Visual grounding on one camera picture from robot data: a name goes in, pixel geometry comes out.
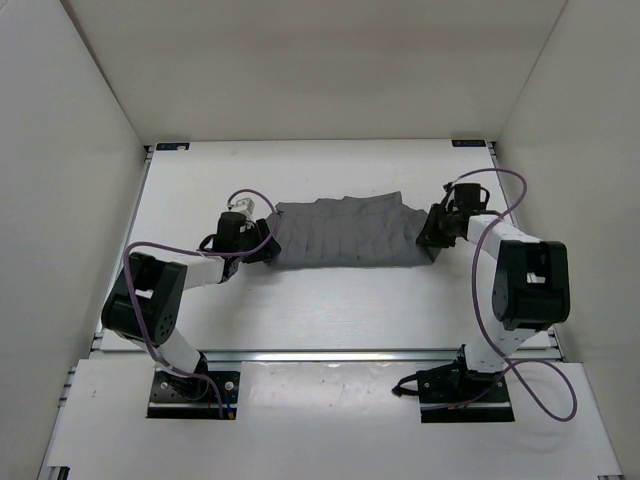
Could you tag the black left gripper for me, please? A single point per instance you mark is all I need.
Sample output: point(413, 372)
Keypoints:
point(270, 249)

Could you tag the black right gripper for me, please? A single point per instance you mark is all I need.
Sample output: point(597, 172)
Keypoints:
point(429, 236)

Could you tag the grey pleated skirt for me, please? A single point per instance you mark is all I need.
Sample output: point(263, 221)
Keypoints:
point(369, 232)

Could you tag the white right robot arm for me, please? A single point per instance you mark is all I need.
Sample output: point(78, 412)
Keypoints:
point(530, 291)

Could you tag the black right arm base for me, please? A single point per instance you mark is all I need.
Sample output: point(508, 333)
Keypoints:
point(452, 393)

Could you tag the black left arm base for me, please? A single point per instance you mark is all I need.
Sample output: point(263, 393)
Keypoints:
point(178, 398)

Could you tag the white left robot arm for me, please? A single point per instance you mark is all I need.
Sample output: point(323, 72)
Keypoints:
point(144, 303)

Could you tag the blue right corner label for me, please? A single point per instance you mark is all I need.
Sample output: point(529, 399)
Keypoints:
point(468, 143)

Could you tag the blue corner label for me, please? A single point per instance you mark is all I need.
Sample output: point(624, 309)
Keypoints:
point(468, 143)
point(168, 146)

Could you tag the blue left corner label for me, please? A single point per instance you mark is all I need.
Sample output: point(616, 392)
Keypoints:
point(168, 146)

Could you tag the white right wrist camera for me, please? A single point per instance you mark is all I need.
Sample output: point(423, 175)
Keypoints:
point(448, 188)

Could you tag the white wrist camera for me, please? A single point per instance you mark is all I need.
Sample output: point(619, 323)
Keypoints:
point(244, 206)
point(448, 188)

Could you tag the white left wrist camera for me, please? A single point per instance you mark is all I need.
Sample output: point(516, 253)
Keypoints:
point(244, 206)

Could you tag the aluminium table front rail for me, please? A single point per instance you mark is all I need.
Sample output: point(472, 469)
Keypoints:
point(339, 356)

